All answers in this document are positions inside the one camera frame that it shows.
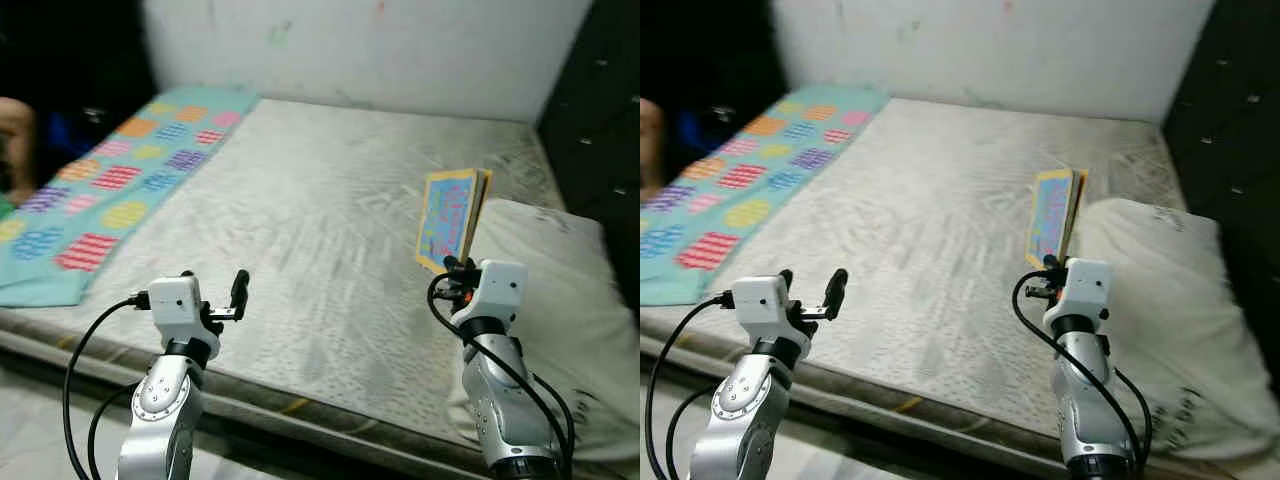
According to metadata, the black tufted headboard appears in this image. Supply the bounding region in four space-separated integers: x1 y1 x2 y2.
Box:
1161 0 1280 336
536 0 641 313

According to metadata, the beige pillow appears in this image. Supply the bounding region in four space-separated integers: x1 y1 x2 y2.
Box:
1068 197 1280 464
445 197 641 464

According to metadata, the person in black shorts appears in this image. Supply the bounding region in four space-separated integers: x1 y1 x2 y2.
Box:
0 97 41 208
640 100 667 203

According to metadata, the blue fabric bag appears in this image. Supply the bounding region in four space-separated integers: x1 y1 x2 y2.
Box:
673 108 729 161
40 108 103 163

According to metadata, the yellow blue children's book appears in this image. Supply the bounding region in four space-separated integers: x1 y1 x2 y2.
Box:
1025 168 1090 271
415 168 494 277

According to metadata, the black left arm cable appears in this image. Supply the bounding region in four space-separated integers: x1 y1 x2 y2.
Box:
61 293 153 480
645 293 737 480

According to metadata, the teal blanket with coloured shapes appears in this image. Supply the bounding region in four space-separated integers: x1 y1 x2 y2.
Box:
0 86 260 309
640 86 890 307

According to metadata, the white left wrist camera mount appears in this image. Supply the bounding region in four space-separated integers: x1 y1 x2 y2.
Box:
731 275 798 348
147 275 207 348

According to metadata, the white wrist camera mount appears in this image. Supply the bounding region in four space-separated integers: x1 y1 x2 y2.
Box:
731 275 798 348
474 259 529 328
147 275 207 348
1064 257 1114 328

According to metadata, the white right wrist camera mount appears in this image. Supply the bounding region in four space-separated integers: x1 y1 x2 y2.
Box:
1064 257 1114 328
474 259 529 328

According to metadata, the grey quilted mattress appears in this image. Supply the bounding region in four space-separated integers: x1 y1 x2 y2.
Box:
640 97 1280 479
0 97 641 479

